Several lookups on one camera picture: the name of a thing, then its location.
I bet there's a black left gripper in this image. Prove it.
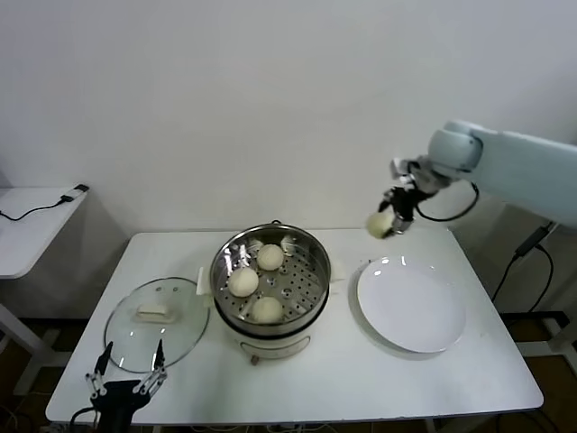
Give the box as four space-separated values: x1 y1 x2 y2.
85 338 169 433

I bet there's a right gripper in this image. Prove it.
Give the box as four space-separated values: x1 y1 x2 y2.
377 180 428 235

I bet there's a white steamed baozi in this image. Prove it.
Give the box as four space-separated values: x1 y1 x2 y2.
250 296 285 325
227 266 261 299
364 211 396 239
256 243 285 272

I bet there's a glass pot lid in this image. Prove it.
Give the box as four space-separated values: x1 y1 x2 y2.
104 276 212 374

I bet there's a stainless steel steamer basket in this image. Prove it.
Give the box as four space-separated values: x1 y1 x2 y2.
209 224 331 337

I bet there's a white round plate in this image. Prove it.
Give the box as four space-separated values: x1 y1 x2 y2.
350 255 467 360

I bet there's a white side table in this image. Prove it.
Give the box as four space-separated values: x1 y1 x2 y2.
0 185 131 398

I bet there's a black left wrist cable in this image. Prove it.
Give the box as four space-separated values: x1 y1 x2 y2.
69 405 98 433

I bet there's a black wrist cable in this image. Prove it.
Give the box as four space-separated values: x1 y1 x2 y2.
414 182 480 222
69 405 98 433

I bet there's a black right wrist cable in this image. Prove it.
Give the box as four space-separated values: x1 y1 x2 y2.
414 182 480 222

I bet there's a black power cable with adapter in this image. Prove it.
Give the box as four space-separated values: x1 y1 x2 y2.
490 220 558 303

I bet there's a thin black cable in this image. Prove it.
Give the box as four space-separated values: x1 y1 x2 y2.
0 198 69 223

